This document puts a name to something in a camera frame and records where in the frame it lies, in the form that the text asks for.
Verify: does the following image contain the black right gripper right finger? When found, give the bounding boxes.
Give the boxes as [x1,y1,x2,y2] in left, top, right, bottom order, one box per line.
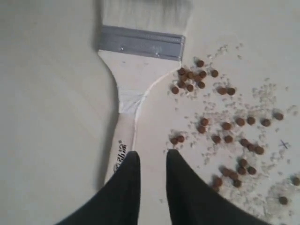
[166,149,265,225]

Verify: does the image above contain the white wide paint brush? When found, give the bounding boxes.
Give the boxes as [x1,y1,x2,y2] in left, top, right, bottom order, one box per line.
[98,0,194,180]

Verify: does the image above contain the scattered brown pellets and rice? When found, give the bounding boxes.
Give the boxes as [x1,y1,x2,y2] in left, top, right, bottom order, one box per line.
[164,42,300,225]

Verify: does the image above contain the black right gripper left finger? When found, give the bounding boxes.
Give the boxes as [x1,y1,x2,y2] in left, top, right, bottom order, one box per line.
[58,151,141,225]

